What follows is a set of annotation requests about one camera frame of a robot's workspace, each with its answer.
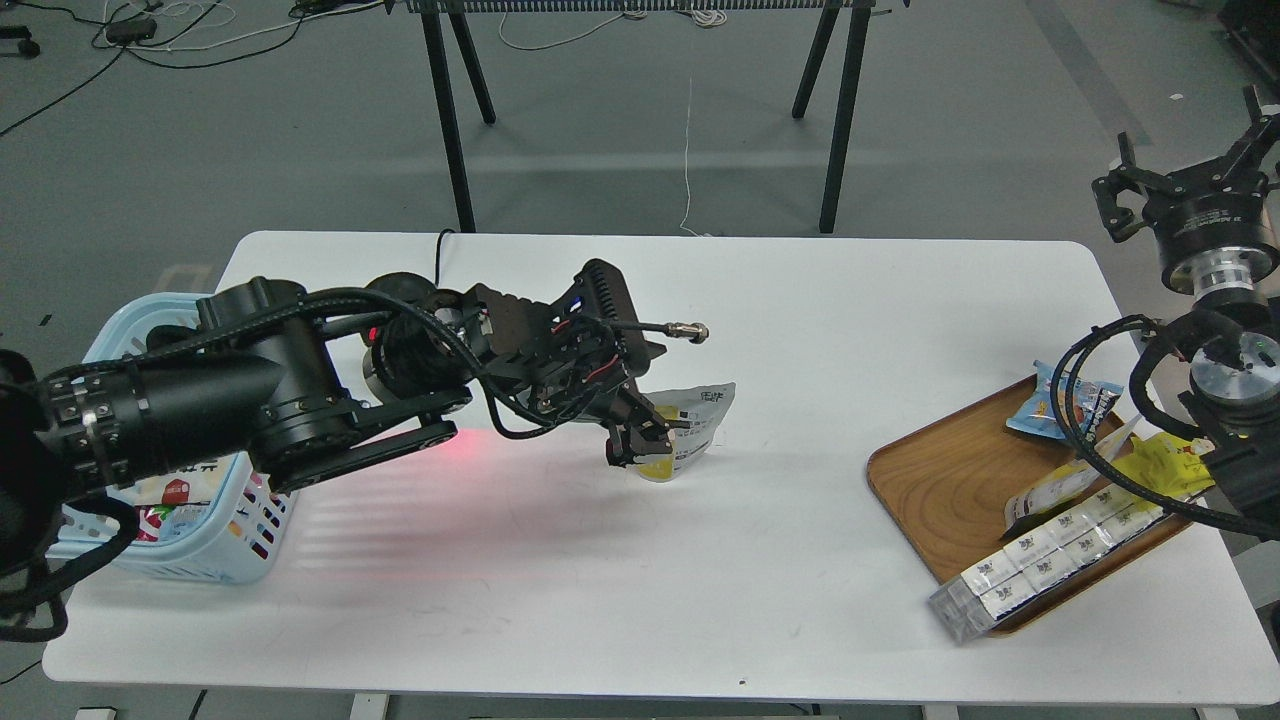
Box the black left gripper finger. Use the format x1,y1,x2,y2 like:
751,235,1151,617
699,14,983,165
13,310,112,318
625,386,691,446
605,420,660,468

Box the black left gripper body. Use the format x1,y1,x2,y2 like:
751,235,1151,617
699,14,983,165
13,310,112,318
559,374,652,425

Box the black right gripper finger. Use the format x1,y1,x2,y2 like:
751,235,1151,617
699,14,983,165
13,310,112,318
1091,129,1190,245
1215,85,1279,186

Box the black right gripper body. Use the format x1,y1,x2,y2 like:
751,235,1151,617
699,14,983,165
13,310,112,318
1149,170,1277,295

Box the yellow white nut snack pouch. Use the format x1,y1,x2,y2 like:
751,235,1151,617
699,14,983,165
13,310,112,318
632,382,737,483

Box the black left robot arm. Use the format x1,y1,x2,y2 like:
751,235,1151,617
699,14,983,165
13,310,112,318
3,259,709,643

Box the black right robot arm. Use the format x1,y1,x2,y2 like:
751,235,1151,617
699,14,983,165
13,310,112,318
1050,85,1279,541

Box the blue cookie snack packet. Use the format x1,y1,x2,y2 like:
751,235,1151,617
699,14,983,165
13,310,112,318
1005,360,1124,442

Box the yellow cartoon snack packet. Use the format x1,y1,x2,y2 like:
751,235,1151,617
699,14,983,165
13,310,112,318
1112,432,1216,501

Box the light blue plastic basket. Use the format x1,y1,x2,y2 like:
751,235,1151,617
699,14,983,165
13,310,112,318
45,292,296,585

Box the white snack bag in basket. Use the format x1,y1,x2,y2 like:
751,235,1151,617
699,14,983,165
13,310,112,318
116,455,236,507

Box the red snack packet in basket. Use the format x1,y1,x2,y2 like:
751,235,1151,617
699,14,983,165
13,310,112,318
134,505,180,544

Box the black barcode scanner red window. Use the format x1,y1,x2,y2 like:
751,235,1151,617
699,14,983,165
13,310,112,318
362,272,472,404

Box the brown wooden tray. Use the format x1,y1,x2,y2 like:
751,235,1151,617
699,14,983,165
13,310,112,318
867,375,1199,638

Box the black trestle table stand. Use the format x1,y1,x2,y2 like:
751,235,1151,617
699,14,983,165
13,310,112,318
384,1,906,234

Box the white cord on floor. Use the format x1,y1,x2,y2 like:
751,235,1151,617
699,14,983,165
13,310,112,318
678,78,716,240

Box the black cables on floor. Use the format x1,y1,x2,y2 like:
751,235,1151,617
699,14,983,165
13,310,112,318
0,0,390,137

